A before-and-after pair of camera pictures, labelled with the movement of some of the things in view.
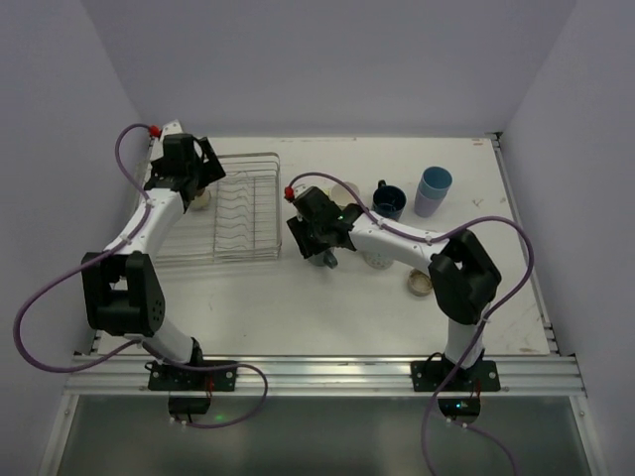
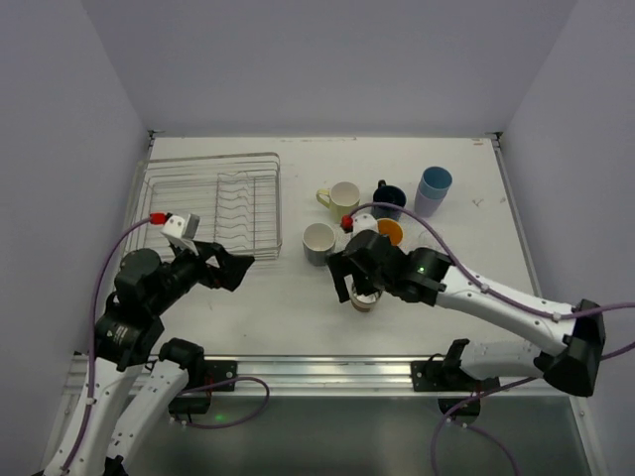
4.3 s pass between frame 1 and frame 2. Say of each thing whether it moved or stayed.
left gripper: moved
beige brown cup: moved
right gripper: moved
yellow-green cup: stayed
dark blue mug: stayed
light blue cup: stayed
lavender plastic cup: stayed
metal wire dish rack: stayed
